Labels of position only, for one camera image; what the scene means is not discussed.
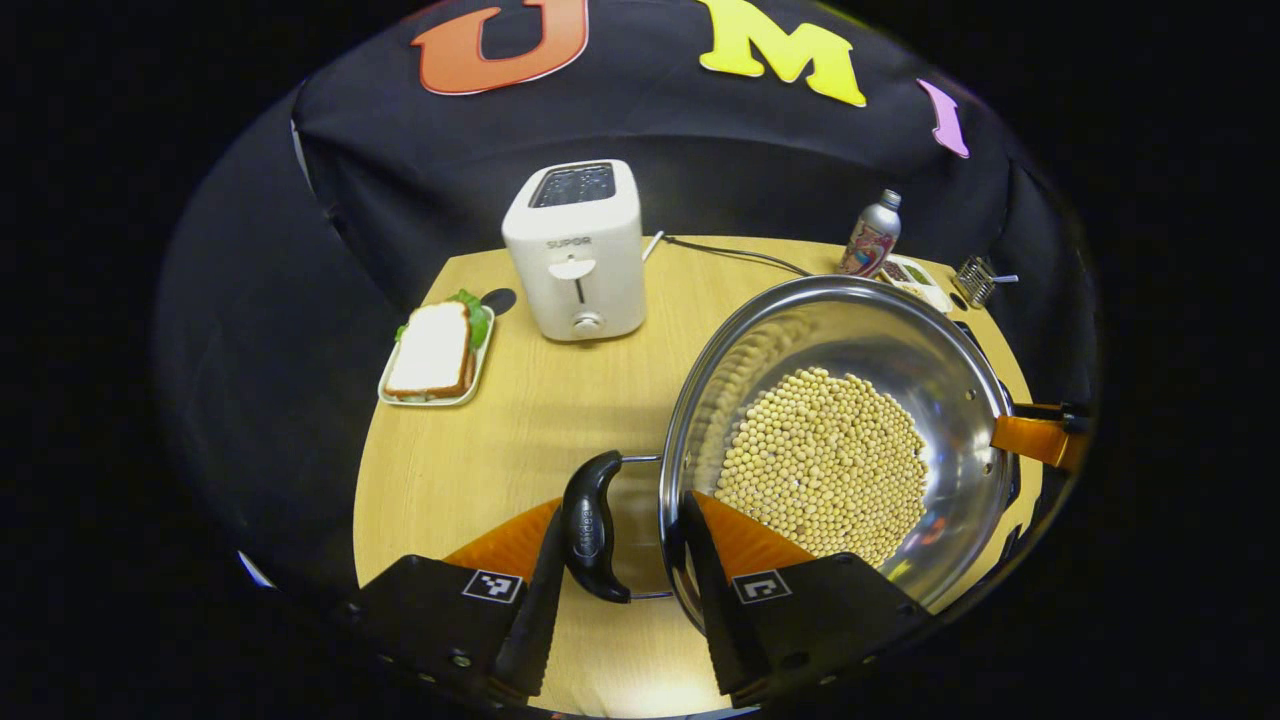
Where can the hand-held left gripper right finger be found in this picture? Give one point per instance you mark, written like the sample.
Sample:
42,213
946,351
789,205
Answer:
715,620

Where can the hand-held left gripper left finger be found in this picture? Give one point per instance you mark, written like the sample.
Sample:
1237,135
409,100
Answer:
540,620

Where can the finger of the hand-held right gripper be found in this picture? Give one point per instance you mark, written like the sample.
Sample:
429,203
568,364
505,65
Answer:
1030,438

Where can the black induction cooktop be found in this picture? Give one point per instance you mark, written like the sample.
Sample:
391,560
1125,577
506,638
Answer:
990,365

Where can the pile of soybeans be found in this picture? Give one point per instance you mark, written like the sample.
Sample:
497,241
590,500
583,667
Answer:
820,450

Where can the white divided dish of beans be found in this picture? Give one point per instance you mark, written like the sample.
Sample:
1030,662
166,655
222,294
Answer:
925,290

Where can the silver bottle with colourful label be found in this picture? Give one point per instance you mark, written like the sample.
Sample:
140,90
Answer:
870,240

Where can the pale green rectangular plate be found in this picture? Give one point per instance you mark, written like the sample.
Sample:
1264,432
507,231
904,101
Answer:
480,372

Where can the sandwich with lettuce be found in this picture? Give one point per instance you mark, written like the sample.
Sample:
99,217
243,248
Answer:
430,350

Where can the white toaster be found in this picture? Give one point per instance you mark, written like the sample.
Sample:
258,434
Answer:
530,290

